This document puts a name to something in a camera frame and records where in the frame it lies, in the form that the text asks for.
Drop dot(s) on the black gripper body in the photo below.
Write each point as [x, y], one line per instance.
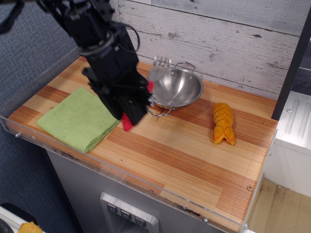
[114, 67]

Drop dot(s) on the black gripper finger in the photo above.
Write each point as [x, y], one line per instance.
[112, 104]
[132, 111]

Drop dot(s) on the red handled metal fork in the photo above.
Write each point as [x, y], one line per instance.
[157, 71]

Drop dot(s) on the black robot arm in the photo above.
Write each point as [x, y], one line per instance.
[86, 21]

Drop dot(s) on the orange felt toy fish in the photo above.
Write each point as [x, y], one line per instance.
[223, 119]

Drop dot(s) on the green folded cloth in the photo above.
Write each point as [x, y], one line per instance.
[80, 121]

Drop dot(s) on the clear acrylic edge guard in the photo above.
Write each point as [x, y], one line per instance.
[173, 155]

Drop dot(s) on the grey toy fridge cabinet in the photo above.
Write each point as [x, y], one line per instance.
[83, 185]

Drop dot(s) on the silver toy dispenser panel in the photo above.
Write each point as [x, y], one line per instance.
[123, 217]

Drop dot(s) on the yellow object bottom left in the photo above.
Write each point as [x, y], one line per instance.
[29, 227]

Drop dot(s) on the white toy sink unit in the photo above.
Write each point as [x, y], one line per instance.
[289, 159]

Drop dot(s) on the small steel two-handled pot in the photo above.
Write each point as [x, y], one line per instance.
[178, 88]

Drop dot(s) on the dark right shelf post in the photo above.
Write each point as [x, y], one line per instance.
[293, 68]

